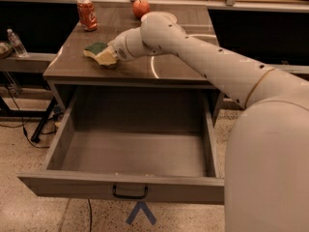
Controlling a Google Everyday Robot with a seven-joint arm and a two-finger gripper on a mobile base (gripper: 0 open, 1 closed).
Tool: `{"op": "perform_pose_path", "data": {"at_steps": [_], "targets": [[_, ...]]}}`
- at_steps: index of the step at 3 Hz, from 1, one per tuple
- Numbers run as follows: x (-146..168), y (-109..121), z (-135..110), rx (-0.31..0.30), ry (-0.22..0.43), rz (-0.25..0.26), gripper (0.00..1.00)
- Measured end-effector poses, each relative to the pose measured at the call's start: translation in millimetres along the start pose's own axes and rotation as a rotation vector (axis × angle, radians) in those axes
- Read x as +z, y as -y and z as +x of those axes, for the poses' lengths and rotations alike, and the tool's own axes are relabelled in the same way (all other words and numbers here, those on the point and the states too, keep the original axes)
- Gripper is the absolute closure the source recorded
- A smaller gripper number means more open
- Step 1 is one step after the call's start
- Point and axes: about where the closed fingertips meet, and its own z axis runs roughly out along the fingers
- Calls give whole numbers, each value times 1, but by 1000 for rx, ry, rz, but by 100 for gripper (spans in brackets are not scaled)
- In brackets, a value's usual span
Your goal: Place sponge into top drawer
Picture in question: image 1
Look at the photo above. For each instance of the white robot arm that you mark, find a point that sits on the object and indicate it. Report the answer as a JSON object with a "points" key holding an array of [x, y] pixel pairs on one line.
{"points": [[266, 172]]}

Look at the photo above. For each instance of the white bowl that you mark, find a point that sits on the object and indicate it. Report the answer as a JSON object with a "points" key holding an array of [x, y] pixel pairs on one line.
{"points": [[169, 16]]}

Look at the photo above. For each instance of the grey cabinet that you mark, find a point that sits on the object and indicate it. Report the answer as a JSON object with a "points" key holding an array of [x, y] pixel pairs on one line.
{"points": [[149, 93]]}

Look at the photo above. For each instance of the bowl on side bench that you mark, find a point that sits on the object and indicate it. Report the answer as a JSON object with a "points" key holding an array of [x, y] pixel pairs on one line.
{"points": [[5, 50]]}

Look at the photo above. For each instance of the green and yellow sponge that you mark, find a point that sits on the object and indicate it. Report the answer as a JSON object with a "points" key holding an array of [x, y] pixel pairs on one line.
{"points": [[94, 49]]}

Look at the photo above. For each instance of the red apple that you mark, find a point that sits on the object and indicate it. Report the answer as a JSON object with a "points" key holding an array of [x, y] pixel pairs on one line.
{"points": [[140, 8]]}

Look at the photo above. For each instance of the black drawer handle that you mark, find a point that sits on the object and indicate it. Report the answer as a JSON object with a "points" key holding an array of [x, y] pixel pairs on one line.
{"points": [[129, 192]]}

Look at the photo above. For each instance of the grey side bench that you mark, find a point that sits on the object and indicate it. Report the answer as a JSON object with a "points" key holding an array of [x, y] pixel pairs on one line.
{"points": [[32, 63]]}

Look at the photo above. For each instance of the clear plastic water bottle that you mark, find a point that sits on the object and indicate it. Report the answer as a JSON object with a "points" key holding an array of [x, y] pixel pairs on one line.
{"points": [[17, 44]]}

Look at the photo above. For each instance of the orange soda can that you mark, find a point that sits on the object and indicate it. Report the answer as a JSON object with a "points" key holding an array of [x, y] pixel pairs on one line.
{"points": [[87, 17]]}

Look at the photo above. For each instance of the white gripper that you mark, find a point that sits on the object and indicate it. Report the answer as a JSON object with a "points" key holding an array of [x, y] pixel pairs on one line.
{"points": [[120, 49]]}

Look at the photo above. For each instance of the open grey top drawer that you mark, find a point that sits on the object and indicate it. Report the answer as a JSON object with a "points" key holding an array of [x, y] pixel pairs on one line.
{"points": [[175, 166]]}

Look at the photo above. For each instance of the black bench leg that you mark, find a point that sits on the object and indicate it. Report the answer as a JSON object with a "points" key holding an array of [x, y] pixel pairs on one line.
{"points": [[36, 135]]}

